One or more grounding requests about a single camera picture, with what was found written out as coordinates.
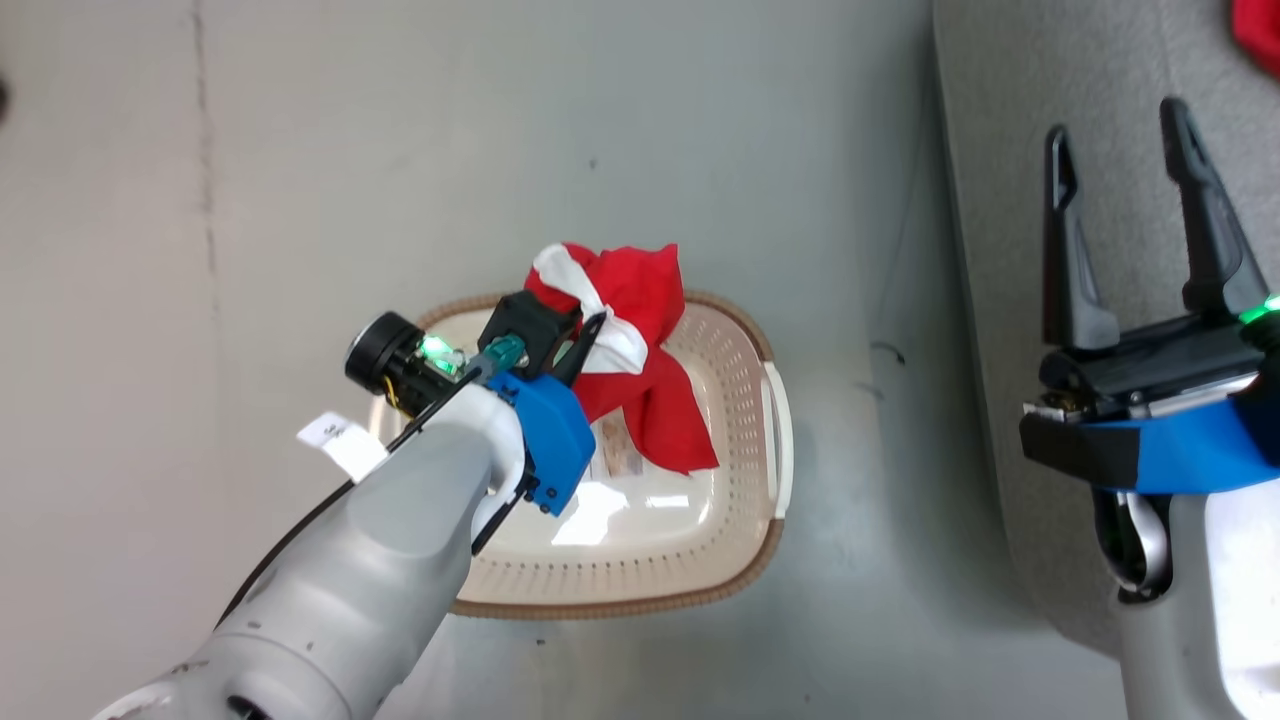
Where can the teal left camera connector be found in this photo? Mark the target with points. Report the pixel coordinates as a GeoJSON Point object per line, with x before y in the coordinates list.
{"type": "Point", "coordinates": [500, 355]}

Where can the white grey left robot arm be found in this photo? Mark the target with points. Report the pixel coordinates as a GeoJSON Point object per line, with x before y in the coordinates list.
{"type": "Point", "coordinates": [370, 580]}

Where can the grey fabric sofa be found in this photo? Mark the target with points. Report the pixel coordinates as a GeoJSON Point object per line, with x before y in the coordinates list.
{"type": "Point", "coordinates": [1000, 250]}

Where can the beige plastic laundry basket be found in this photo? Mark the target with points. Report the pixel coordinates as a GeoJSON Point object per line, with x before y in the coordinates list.
{"type": "Point", "coordinates": [650, 540]}

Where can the white paper tag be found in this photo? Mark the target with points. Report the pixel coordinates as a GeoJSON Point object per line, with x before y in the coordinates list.
{"type": "Point", "coordinates": [345, 445]}

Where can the red garment with white trim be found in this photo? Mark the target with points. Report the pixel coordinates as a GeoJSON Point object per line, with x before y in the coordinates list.
{"type": "Point", "coordinates": [650, 390]}

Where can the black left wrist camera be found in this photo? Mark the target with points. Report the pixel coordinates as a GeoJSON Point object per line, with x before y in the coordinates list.
{"type": "Point", "coordinates": [530, 325]}

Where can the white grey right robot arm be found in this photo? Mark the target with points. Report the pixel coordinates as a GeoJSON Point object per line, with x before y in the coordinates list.
{"type": "Point", "coordinates": [1220, 620]}

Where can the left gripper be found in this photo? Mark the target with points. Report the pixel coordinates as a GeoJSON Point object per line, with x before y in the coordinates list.
{"type": "Point", "coordinates": [385, 355]}

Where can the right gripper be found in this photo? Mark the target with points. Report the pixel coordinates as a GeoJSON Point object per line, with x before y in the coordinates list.
{"type": "Point", "coordinates": [1160, 365]}

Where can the red jersey with lettering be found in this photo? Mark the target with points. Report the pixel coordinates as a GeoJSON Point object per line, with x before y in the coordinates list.
{"type": "Point", "coordinates": [1262, 30]}

